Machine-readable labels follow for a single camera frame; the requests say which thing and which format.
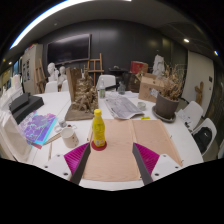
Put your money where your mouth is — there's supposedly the white plaster sculpture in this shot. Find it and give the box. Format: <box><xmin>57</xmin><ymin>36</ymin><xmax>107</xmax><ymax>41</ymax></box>
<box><xmin>152</xmin><ymin>54</ymin><xmax>167</xmax><ymax>78</ymax></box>

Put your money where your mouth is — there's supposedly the white dotted paper cup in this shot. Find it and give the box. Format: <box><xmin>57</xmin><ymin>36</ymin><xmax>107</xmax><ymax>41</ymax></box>
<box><xmin>59</xmin><ymin>126</ymin><xmax>80</xmax><ymax>149</ymax></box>

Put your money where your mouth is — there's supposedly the clear glass bottle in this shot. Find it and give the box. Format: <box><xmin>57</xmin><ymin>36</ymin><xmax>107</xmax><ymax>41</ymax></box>
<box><xmin>117</xmin><ymin>81</ymin><xmax>127</xmax><ymax>95</ymax></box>

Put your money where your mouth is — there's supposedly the black backpack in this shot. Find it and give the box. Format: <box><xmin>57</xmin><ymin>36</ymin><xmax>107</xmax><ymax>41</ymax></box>
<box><xmin>193</xmin><ymin>126</ymin><xmax>213</xmax><ymax>154</ymax></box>

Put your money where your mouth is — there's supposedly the white cabinet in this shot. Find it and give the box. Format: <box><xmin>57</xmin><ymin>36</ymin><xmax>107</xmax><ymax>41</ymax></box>
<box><xmin>21</xmin><ymin>43</ymin><xmax>44</xmax><ymax>95</ymax></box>

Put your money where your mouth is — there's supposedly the grey plant saucer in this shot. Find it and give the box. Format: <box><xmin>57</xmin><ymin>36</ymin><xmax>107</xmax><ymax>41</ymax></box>
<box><xmin>151</xmin><ymin>105</ymin><xmax>178</xmax><ymax>124</ymax></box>

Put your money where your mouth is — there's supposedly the yellow drink bottle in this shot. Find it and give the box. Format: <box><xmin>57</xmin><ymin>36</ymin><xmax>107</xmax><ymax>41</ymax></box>
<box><xmin>91</xmin><ymin>108</ymin><xmax>107</xmax><ymax>148</ymax></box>

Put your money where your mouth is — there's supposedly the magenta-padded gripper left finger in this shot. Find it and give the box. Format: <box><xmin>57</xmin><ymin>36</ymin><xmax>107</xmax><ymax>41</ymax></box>
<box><xmin>43</xmin><ymin>142</ymin><xmax>92</xmax><ymax>185</ymax></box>

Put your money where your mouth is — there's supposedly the long ceiling light strip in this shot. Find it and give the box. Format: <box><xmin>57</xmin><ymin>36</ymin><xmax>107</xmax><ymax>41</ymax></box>
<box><xmin>9</xmin><ymin>0</ymin><xmax>133</xmax><ymax>50</ymax></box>

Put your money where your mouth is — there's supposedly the black wall screen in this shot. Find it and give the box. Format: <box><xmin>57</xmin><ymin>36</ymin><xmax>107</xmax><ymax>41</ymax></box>
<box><xmin>46</xmin><ymin>33</ymin><xmax>92</xmax><ymax>66</ymax></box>

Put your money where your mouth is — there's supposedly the brown cardboard box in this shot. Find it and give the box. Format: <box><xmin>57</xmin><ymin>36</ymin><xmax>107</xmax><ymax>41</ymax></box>
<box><xmin>138</xmin><ymin>72</ymin><xmax>164</xmax><ymax>103</ymax></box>

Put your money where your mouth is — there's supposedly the black flat box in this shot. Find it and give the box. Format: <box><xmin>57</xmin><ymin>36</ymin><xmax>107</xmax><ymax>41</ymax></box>
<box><xmin>11</xmin><ymin>95</ymin><xmax>45</xmax><ymax>125</ymax></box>
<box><xmin>9</xmin><ymin>92</ymin><xmax>31</xmax><ymax>114</ymax></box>

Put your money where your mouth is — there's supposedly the clear spray bottle green label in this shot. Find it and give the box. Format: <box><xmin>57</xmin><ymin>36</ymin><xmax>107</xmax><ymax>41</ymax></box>
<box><xmin>99</xmin><ymin>78</ymin><xmax>106</xmax><ymax>99</ymax></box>

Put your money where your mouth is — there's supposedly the light plywood board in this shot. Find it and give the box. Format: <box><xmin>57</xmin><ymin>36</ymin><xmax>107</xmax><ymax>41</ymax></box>
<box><xmin>132</xmin><ymin>119</ymin><xmax>183</xmax><ymax>168</ymax></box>
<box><xmin>82</xmin><ymin>119</ymin><xmax>143</xmax><ymax>183</ymax></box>

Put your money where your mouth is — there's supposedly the wooden easel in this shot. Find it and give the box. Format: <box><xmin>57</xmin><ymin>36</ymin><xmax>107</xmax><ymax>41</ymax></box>
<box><xmin>34</xmin><ymin>59</ymin><xmax>48</xmax><ymax>94</ymax></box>
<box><xmin>87</xmin><ymin>53</ymin><xmax>104</xmax><ymax>86</ymax></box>

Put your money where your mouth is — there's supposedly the white chair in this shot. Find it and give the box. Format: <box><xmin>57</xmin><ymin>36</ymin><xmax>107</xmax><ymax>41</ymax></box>
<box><xmin>96</xmin><ymin>74</ymin><xmax>117</xmax><ymax>93</ymax></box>
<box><xmin>191</xmin><ymin>117</ymin><xmax>218</xmax><ymax>156</ymax></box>
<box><xmin>44</xmin><ymin>80</ymin><xmax>59</xmax><ymax>94</ymax></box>
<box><xmin>176</xmin><ymin>100</ymin><xmax>204</xmax><ymax>131</ymax></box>

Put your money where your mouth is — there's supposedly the printed newspaper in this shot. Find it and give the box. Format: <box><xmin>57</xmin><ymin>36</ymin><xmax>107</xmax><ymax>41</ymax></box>
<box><xmin>103</xmin><ymin>94</ymin><xmax>145</xmax><ymax>120</ymax></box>

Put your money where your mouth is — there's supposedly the small lidded jar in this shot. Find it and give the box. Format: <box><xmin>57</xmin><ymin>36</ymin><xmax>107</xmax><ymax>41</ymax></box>
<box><xmin>57</xmin><ymin>118</ymin><xmax>68</xmax><ymax>129</ymax></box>

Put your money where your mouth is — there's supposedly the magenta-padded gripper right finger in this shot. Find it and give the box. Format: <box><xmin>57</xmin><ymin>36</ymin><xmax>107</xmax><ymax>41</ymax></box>
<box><xmin>132</xmin><ymin>142</ymin><xmax>183</xmax><ymax>186</ymax></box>

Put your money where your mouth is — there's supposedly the small grey cup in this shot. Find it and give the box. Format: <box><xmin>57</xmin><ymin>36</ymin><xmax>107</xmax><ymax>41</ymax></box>
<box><xmin>137</xmin><ymin>101</ymin><xmax>147</xmax><ymax>112</ymax></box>

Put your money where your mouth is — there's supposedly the purple printed painting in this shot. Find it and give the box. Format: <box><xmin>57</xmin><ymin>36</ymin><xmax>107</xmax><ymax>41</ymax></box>
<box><xmin>18</xmin><ymin>112</ymin><xmax>58</xmax><ymax>149</ymax></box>

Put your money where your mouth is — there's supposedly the white paper bag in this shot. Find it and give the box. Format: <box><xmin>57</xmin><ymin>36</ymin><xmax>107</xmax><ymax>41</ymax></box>
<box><xmin>0</xmin><ymin>109</ymin><xmax>33</xmax><ymax>163</ymax></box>

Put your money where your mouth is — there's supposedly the wooden figure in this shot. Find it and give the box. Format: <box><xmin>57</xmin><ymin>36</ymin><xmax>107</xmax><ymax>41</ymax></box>
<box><xmin>194</xmin><ymin>81</ymin><xmax>205</xmax><ymax>106</ymax></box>

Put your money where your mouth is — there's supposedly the potted dry plant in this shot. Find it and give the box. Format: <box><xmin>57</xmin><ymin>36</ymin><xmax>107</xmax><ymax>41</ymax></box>
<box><xmin>151</xmin><ymin>63</ymin><xmax>185</xmax><ymax>120</ymax></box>

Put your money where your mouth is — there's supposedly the white plaster bust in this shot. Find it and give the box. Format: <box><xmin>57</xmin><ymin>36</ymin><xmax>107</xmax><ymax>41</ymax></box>
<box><xmin>57</xmin><ymin>65</ymin><xmax>68</xmax><ymax>86</ymax></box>
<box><xmin>47</xmin><ymin>62</ymin><xmax>58</xmax><ymax>83</ymax></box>

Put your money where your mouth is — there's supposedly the red box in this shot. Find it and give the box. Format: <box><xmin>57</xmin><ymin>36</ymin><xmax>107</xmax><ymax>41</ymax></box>
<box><xmin>129</xmin><ymin>60</ymin><xmax>149</xmax><ymax>74</ymax></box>

